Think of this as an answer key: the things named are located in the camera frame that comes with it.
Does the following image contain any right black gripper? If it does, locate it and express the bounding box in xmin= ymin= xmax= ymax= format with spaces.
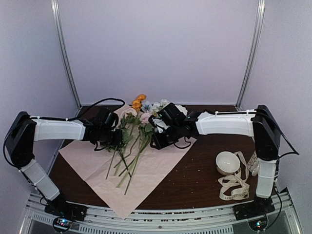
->
xmin=151 ymin=123 xmax=182 ymax=150

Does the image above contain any blue hydrangea flower stem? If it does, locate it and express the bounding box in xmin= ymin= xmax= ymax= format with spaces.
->
xmin=141 ymin=100 xmax=153 ymax=114

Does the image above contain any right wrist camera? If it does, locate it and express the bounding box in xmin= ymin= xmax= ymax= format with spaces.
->
xmin=149 ymin=116 xmax=169 ymax=133

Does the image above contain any aluminium frame post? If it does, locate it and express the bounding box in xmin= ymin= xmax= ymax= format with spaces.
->
xmin=235 ymin=0 xmax=266 ymax=110
xmin=51 ymin=0 xmax=81 ymax=109

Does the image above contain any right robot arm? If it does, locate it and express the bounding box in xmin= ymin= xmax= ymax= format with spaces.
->
xmin=148 ymin=103 xmax=281 ymax=215

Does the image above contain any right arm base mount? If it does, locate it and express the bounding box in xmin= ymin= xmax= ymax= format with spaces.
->
xmin=233 ymin=202 xmax=275 ymax=221

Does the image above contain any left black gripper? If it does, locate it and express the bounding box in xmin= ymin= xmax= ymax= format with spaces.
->
xmin=99 ymin=128 xmax=122 ymax=146

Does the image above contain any white rose flower stem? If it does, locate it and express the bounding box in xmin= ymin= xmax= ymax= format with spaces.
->
xmin=120 ymin=108 xmax=139 ymax=136

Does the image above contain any small scalloped white bowl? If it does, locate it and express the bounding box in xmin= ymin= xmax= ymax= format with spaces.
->
xmin=175 ymin=105 xmax=188 ymax=116

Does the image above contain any right aluminium frame post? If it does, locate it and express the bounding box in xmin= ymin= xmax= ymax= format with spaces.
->
xmin=235 ymin=0 xmax=266 ymax=110

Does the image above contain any left aluminium frame post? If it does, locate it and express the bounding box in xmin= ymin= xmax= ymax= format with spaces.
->
xmin=51 ymin=0 xmax=81 ymax=109

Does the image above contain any aluminium front rail base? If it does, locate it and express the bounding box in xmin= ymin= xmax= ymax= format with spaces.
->
xmin=19 ymin=187 xmax=303 ymax=234

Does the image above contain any cream printed ribbon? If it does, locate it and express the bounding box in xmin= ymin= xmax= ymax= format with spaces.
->
xmin=217 ymin=151 xmax=250 ymax=201

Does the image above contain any green leafy flower bunch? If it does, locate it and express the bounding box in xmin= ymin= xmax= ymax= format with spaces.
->
xmin=106 ymin=140 xmax=132 ymax=178

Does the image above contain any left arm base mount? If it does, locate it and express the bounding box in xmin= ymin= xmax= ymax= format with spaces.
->
xmin=44 ymin=203 xmax=87 ymax=221

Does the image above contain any pink peony flower stem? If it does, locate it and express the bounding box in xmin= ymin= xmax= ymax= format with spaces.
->
xmin=117 ymin=113 xmax=154 ymax=195

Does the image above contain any round white bowl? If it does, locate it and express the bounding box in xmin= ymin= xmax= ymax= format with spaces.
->
xmin=215 ymin=151 xmax=240 ymax=176

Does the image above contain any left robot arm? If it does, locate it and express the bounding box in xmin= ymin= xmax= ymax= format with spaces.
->
xmin=3 ymin=108 xmax=122 ymax=216

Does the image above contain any orange flower stem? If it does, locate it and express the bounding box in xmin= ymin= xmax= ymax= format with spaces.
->
xmin=113 ymin=94 xmax=147 ymax=176

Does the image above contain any pink wrapping paper sheet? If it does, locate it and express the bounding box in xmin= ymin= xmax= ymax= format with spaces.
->
xmin=58 ymin=107 xmax=197 ymax=219

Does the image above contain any white mug yellow inside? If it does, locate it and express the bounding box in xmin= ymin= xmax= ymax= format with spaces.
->
xmin=247 ymin=151 xmax=259 ymax=176

